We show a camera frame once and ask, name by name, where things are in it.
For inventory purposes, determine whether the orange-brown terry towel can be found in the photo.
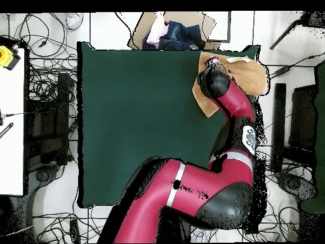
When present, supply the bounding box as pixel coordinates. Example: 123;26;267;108
192;51;270;118

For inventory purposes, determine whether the brown cardboard box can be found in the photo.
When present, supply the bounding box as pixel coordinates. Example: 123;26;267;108
127;11;222;51

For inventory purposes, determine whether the blue denim garment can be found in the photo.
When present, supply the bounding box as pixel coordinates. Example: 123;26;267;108
142;21;204;51

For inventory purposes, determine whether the pink garment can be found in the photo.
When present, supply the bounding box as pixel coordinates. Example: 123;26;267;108
146;11;169;48

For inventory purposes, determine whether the black chair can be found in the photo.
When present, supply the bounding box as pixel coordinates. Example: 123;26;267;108
270;83;319;174

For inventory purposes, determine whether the dark green table cloth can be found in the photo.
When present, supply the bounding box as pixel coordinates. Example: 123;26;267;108
77;41;260;208

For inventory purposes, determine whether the white shoe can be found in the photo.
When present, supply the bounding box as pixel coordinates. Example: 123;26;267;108
65;12;84;31

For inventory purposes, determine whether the yellow emergency stop box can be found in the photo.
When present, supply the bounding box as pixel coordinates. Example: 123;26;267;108
0;44;22;71

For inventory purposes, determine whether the black power strip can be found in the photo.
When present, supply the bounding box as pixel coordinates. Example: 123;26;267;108
69;219;81;244

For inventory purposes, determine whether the white side table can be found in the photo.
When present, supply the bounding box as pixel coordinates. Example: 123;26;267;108
0;48;26;196

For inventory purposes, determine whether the black cable tangle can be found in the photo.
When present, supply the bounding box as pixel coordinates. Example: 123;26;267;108
32;208;114;243
190;149;315;243
13;12;79;165

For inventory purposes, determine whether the black stand frame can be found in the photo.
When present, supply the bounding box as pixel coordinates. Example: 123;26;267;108
29;72;72;167

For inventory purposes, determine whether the black robot pedestal with handle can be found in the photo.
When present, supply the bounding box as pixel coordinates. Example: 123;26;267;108
157;207;194;243

